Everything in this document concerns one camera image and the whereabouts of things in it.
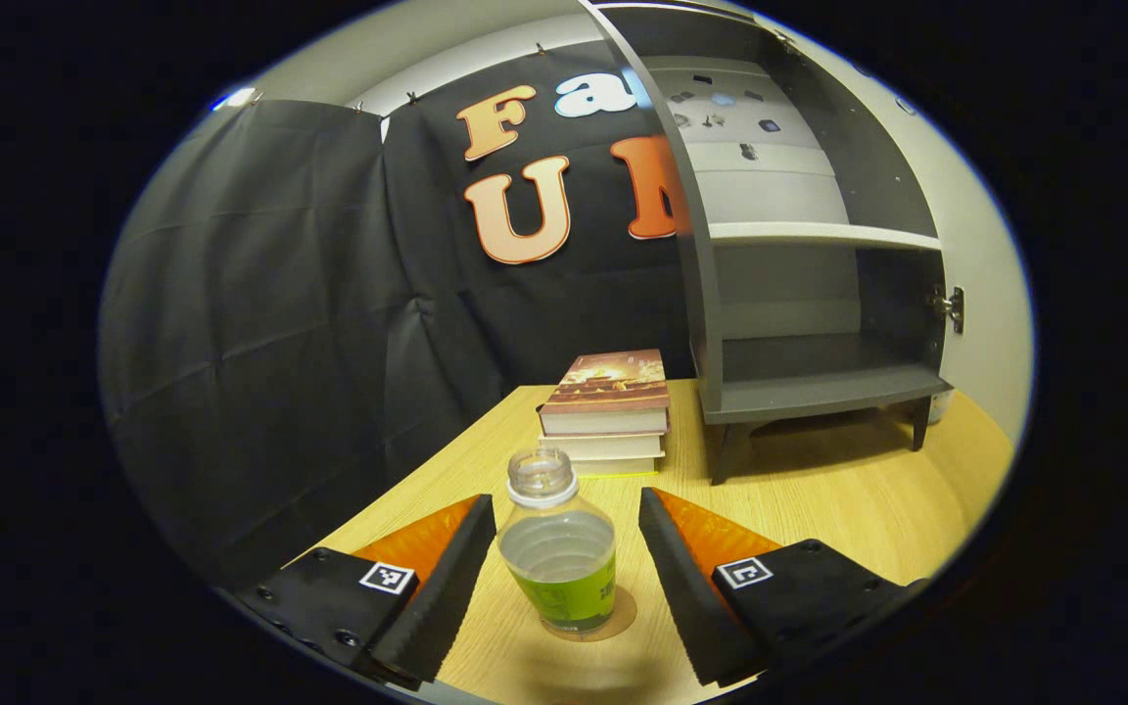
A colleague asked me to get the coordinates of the dark grey cabinet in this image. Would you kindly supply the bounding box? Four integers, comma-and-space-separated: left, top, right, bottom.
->
579, 0, 957, 488

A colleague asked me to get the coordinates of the white cabinet shelf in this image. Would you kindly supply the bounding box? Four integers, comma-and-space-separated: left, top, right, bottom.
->
708, 221, 945, 252

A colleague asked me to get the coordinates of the black backdrop cloth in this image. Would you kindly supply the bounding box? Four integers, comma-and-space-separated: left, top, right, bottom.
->
99, 39, 712, 588

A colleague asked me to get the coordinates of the clear green label bottle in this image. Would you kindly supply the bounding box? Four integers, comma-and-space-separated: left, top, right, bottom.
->
497, 447, 617, 635

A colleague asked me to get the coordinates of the round brown coaster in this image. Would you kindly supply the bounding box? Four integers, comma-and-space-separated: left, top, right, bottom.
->
540, 585, 638, 643

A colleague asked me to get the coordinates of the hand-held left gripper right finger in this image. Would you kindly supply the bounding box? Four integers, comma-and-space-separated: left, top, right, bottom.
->
637, 487, 927, 688

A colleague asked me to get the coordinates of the beige cabinet door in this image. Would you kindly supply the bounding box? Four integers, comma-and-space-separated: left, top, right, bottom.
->
779, 29, 1035, 447

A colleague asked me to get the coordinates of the picture cover book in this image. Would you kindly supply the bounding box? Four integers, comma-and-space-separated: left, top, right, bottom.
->
537, 350, 672, 438

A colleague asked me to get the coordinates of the metal door hinge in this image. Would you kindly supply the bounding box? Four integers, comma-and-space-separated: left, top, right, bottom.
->
924, 284, 966, 336

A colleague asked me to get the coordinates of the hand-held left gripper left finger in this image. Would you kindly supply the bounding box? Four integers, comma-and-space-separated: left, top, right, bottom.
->
234, 493, 496, 691

